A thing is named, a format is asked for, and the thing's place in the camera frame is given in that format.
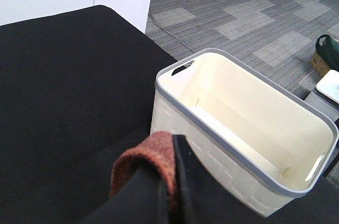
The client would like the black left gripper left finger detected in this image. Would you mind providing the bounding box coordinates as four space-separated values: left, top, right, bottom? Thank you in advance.
80 163 170 223

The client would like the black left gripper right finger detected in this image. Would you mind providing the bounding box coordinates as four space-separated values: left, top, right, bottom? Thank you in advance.
172 135 265 223

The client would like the brown microfibre towel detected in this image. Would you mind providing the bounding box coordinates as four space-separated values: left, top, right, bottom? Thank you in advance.
109 131 179 219

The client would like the cream white storage basket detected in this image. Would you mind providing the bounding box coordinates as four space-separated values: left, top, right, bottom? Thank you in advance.
150 48 338 217

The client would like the black table cloth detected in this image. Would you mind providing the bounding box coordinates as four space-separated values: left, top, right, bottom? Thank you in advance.
1 5 338 223

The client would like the white grey bin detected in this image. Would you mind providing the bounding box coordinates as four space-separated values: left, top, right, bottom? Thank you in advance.
305 70 338 122

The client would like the cardboard box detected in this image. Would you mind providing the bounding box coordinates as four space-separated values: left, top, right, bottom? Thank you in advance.
310 50 332 77

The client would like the dark green bag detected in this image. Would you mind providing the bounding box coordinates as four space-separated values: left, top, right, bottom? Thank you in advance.
315 34 338 71

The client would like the grey floor cable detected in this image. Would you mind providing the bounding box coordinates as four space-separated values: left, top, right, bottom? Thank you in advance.
147 9 197 54

